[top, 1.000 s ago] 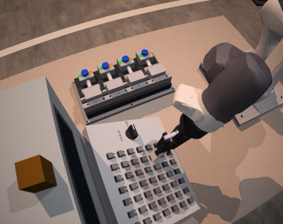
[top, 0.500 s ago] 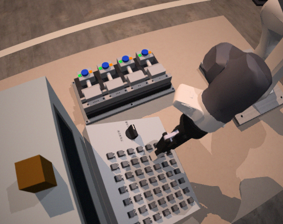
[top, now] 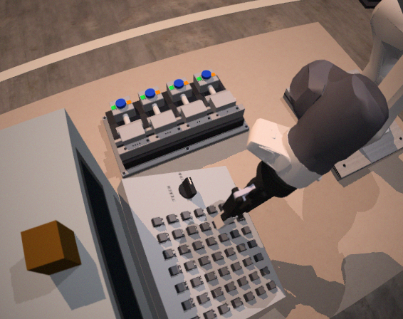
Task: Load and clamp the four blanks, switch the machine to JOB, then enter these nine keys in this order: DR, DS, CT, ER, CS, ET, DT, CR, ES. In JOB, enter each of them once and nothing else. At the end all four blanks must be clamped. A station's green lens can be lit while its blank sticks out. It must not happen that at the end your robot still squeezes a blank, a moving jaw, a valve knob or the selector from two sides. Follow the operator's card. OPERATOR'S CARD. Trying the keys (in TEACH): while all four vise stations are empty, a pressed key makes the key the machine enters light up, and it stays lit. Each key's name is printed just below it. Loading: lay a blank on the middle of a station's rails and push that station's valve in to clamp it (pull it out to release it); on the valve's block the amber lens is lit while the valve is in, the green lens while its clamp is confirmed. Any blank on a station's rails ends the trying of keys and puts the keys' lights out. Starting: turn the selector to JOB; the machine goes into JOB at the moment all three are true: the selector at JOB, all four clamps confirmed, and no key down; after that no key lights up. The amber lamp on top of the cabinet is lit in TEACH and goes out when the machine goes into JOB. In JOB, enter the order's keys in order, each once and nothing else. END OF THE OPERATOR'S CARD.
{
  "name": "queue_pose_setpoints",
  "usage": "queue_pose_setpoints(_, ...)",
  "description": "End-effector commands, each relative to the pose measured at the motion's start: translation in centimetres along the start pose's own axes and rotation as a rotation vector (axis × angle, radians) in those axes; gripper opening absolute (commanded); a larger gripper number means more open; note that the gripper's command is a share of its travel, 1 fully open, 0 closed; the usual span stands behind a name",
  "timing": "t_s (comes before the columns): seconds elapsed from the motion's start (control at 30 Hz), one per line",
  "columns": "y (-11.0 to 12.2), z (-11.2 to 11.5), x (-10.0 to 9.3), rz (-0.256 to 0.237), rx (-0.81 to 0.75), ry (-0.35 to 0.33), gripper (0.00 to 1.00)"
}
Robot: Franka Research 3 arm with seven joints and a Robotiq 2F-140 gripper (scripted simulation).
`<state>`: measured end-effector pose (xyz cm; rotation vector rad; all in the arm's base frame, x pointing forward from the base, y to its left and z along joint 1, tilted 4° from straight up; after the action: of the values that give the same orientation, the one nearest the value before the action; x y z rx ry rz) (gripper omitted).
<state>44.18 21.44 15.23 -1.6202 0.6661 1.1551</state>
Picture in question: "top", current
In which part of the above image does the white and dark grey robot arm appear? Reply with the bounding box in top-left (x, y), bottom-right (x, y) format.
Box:
top-left (246, 0), bottom-right (403, 189)

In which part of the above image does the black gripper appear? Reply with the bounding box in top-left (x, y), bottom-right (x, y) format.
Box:
top-left (213, 160), bottom-right (297, 230)

